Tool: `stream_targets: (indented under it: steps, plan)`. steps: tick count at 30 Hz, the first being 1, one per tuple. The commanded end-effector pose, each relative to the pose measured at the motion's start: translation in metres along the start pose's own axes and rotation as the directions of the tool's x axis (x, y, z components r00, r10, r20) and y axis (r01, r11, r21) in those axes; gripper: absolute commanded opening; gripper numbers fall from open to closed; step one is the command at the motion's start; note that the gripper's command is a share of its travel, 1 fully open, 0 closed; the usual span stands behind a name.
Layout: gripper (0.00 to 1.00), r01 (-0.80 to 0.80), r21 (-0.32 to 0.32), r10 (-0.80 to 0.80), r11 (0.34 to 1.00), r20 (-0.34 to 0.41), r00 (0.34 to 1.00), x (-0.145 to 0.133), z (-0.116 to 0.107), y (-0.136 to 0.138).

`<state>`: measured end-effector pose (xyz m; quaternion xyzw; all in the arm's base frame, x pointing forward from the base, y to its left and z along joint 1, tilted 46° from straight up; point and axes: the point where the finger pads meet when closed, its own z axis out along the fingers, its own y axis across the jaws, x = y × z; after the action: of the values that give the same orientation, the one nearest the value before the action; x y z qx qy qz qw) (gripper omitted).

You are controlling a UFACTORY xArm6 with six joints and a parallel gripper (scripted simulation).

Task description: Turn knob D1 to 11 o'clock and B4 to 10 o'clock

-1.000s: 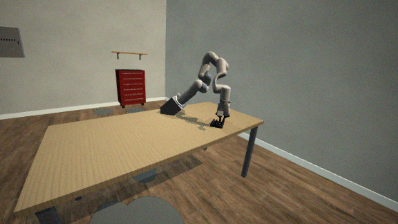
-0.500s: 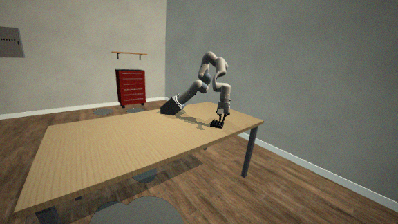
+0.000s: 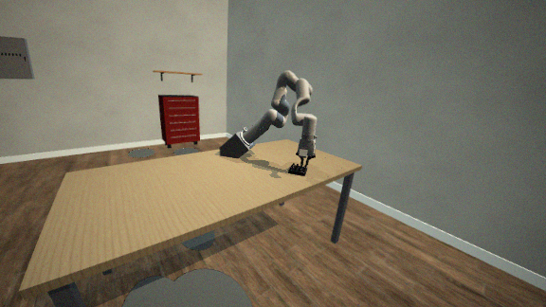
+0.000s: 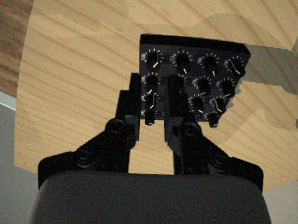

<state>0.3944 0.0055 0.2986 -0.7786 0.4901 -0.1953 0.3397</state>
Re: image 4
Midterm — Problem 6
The black knob box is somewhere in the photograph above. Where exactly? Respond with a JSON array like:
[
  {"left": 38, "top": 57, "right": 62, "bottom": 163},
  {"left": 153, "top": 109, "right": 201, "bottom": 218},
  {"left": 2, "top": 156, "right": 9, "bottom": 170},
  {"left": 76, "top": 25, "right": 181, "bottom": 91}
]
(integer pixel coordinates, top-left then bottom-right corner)
[{"left": 139, "top": 34, "right": 251, "bottom": 128}]

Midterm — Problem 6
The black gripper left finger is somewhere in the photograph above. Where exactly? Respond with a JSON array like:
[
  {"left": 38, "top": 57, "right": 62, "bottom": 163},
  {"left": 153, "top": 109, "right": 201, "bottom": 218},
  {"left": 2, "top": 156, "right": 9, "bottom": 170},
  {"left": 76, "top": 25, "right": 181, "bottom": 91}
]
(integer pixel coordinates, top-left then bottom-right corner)
[{"left": 38, "top": 73, "right": 142, "bottom": 189}]

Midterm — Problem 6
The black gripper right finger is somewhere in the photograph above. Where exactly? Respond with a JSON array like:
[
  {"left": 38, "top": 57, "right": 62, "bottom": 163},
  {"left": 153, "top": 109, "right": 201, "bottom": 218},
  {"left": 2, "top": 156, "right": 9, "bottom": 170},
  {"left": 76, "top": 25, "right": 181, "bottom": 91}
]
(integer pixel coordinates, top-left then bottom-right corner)
[{"left": 163, "top": 74, "right": 264, "bottom": 192}]

